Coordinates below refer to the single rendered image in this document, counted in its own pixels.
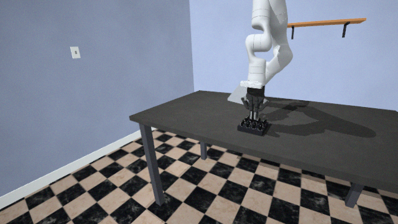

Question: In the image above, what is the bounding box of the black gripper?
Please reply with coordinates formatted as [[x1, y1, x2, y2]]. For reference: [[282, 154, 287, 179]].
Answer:
[[241, 85, 270, 120]]

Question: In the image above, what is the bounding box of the black knob box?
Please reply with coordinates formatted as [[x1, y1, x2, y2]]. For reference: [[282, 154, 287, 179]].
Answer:
[[238, 116, 269, 136]]

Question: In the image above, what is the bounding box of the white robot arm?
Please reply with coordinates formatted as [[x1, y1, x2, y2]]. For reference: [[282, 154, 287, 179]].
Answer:
[[240, 0, 293, 88]]

